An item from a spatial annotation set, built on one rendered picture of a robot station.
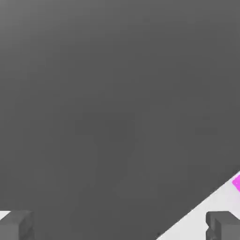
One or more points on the large magenta box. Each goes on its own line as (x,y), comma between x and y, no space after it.
(237,183)

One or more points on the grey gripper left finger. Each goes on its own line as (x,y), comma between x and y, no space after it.
(13,226)

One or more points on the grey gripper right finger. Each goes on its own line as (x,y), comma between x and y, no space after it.
(223,226)

